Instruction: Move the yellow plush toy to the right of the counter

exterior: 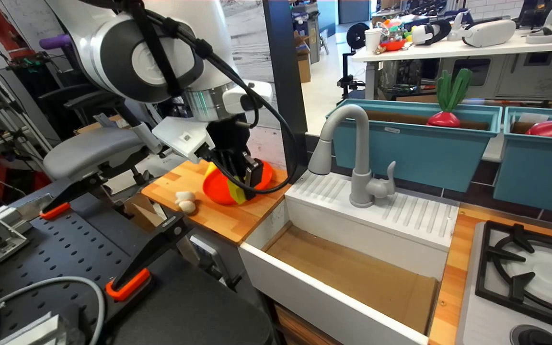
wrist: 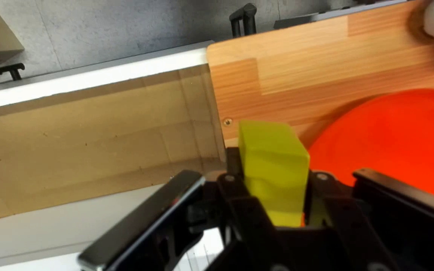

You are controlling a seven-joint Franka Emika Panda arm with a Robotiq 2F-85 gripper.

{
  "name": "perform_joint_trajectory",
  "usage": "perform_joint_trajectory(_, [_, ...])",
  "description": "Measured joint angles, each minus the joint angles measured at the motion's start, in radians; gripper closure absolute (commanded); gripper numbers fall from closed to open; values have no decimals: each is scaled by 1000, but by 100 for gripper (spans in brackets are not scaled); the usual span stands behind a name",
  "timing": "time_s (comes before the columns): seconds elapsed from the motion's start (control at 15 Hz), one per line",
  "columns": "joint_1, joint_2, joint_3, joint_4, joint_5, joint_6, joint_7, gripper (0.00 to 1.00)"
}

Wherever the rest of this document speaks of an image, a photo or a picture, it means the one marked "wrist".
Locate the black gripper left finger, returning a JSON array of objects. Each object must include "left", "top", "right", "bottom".
[{"left": 76, "top": 168, "right": 280, "bottom": 271}]

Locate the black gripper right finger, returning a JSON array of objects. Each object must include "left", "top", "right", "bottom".
[{"left": 301, "top": 167, "right": 434, "bottom": 271}]

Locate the yellow plush toy green top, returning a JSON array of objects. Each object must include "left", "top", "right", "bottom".
[{"left": 236, "top": 118, "right": 312, "bottom": 230}]

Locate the wooden kitchen counter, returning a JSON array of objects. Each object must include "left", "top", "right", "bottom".
[{"left": 206, "top": 0, "right": 434, "bottom": 151}]

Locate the white toy sink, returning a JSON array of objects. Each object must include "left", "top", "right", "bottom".
[{"left": 0, "top": 42, "right": 229, "bottom": 271}]

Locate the red plastic bowl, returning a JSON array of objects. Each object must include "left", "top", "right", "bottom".
[{"left": 301, "top": 88, "right": 434, "bottom": 207}]

